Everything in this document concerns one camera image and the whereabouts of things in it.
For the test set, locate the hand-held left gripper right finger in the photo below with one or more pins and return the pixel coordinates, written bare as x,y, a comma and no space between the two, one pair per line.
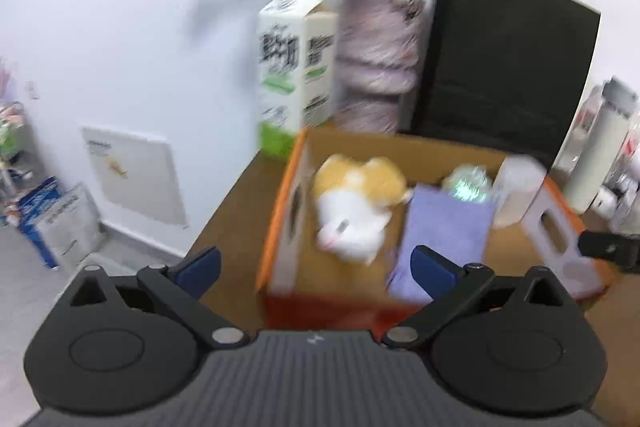
432,269

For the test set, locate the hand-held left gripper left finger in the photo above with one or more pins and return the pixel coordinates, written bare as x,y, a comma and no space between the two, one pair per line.
197,269

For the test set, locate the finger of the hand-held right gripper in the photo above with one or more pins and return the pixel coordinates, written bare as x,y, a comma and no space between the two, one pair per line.
610,249

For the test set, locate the yellow and white plush toy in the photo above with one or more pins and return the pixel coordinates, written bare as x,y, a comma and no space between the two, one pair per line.
350,217

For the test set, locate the orange and white cardboard box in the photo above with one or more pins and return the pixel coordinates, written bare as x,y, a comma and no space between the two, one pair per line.
400,152

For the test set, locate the purple cloth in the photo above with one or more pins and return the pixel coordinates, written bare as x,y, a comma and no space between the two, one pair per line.
440,227

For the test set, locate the blurred white containers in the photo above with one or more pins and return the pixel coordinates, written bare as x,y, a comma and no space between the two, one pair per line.
625,187

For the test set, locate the green glittery ball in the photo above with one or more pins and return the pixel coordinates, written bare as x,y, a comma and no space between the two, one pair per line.
465,184

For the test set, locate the white thermos bottle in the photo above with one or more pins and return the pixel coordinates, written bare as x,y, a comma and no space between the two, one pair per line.
595,157

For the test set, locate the grey and white bag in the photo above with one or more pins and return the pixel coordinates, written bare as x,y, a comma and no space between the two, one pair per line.
72,222

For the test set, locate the white and green milk carton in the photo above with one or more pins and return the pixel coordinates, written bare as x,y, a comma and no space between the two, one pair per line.
280,72

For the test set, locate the pink textured vase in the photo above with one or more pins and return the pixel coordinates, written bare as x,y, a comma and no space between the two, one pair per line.
375,57

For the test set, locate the black paper bag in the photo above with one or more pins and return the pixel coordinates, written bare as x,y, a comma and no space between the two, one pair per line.
500,57

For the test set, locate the white wall panel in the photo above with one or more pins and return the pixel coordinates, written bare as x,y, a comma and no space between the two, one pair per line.
135,177

